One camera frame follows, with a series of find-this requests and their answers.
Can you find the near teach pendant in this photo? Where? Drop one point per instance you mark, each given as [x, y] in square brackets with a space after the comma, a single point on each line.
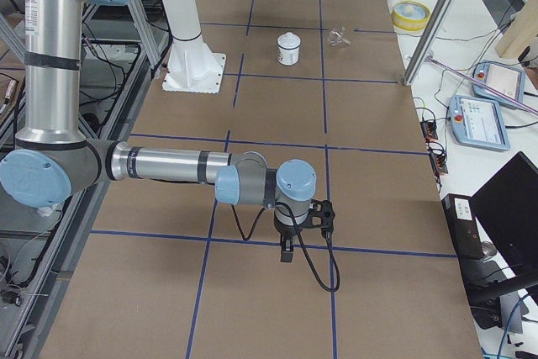
[477, 122]

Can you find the aluminium frame post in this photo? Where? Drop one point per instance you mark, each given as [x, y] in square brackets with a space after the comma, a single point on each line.
[427, 39]

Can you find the black laptop monitor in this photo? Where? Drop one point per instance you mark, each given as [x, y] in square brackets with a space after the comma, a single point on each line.
[506, 207]

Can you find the white enamel cup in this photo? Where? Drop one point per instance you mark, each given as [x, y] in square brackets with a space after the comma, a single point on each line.
[288, 46]

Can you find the far teach pendant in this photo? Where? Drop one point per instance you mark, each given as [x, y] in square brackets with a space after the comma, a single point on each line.
[503, 78]

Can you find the yellow tape roll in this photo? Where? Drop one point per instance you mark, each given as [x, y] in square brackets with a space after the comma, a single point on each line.
[410, 15]

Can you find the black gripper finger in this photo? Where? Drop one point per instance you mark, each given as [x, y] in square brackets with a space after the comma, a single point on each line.
[286, 256]

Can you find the upper orange circuit board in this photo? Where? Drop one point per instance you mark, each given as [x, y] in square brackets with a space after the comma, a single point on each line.
[429, 129]

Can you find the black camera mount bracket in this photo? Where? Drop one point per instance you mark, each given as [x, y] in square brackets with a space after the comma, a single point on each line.
[320, 215]

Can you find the lower orange circuit board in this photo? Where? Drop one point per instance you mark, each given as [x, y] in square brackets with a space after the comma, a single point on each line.
[438, 162]

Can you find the teach pendant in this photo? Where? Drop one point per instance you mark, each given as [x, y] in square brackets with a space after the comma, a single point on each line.
[503, 78]
[477, 122]

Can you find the brown cardboard table mat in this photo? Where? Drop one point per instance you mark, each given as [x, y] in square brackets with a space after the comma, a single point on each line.
[167, 272]

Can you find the wooden beam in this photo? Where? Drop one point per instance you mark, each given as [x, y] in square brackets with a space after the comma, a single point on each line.
[520, 33]

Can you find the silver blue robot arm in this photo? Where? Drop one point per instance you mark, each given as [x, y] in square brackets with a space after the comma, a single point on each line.
[52, 159]

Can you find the clear plastic funnel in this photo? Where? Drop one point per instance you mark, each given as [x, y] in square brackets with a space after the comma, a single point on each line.
[337, 38]

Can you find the black computer box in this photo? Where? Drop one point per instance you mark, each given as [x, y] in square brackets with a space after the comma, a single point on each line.
[462, 225]

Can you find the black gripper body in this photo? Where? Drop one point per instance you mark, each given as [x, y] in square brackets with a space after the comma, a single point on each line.
[287, 233]

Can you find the orange circuit board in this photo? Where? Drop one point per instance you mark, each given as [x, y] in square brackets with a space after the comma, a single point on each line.
[429, 129]
[438, 162]

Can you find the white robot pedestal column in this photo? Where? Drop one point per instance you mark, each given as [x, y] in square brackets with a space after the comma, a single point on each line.
[192, 66]

